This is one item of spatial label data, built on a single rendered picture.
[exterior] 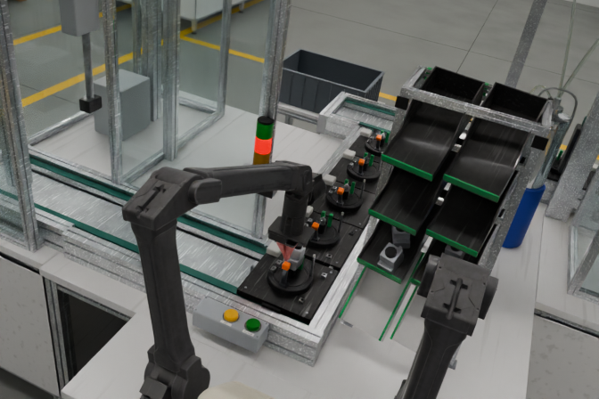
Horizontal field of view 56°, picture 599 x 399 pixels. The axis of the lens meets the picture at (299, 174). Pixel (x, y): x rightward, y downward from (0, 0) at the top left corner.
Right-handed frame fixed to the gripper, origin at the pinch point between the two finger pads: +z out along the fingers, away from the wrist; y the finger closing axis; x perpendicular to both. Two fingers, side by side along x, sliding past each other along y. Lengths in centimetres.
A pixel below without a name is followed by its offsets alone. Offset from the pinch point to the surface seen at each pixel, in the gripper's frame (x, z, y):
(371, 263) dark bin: -13.8, 3.6, -18.9
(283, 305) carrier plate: -9.0, 26.2, 2.0
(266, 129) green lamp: -29.7, -16.2, 22.7
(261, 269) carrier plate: -19.2, 26.3, 14.5
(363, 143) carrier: -119, 28, 13
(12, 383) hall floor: 1, 123, 113
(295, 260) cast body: -18.1, 16.6, 3.7
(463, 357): -28, 37, -51
